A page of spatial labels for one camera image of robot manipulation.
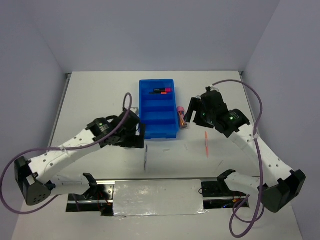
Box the pink capped black highlighter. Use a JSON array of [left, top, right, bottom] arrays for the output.
[[153, 87, 172, 93]]

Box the orange capped black highlighter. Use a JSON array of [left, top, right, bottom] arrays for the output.
[[149, 91, 167, 95]]

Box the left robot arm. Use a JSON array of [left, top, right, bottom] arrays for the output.
[[14, 111, 146, 206]]

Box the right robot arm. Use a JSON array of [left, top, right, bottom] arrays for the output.
[[184, 87, 306, 213]]

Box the orange thin pen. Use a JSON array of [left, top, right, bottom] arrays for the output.
[[204, 131, 209, 158]]

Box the blue plastic compartment tray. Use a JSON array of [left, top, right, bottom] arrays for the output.
[[139, 79, 179, 140]]

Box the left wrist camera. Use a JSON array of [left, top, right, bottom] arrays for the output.
[[130, 107, 139, 115]]

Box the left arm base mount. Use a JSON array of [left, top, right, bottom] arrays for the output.
[[65, 180, 116, 217]]

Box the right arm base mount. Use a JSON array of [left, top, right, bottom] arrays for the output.
[[198, 181, 246, 210]]

